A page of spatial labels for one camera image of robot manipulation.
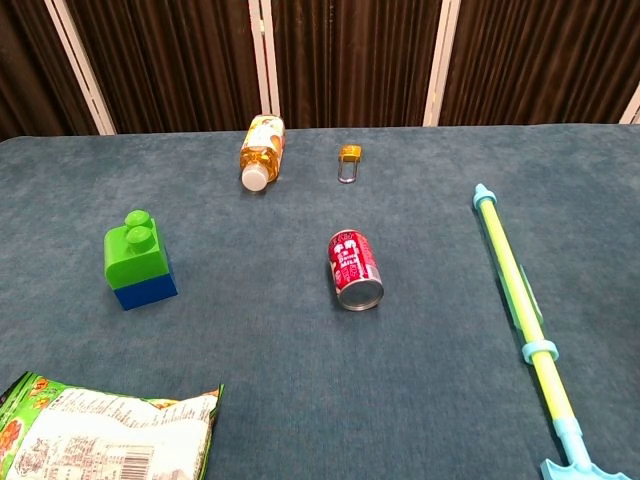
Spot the green toy building block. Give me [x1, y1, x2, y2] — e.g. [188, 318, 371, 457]
[103, 209, 174, 291]

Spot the blue toy building block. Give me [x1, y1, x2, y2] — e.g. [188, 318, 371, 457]
[113, 259, 180, 312]

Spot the blue and yellow toy water pump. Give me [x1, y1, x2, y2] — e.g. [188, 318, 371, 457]
[471, 183, 632, 480]

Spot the red soda can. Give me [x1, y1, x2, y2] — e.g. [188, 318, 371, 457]
[327, 229, 385, 312]

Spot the yellow padlock with long shackle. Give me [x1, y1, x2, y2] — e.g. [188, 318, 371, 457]
[337, 144, 364, 185]

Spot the tea bottle with white cap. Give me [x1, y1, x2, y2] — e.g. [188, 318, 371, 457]
[238, 114, 287, 192]

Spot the blue felt table cloth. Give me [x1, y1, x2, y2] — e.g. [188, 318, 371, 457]
[0, 123, 640, 480]

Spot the dark brown curtain panel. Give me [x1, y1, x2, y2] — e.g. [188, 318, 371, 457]
[67, 0, 262, 135]
[438, 0, 640, 126]
[271, 0, 442, 129]
[0, 0, 99, 142]

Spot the green snack bag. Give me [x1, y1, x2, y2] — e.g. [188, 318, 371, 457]
[0, 370, 225, 480]

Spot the white screen frame post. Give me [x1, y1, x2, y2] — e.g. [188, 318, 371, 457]
[43, 0, 117, 136]
[618, 79, 640, 125]
[248, 0, 281, 117]
[422, 0, 461, 127]

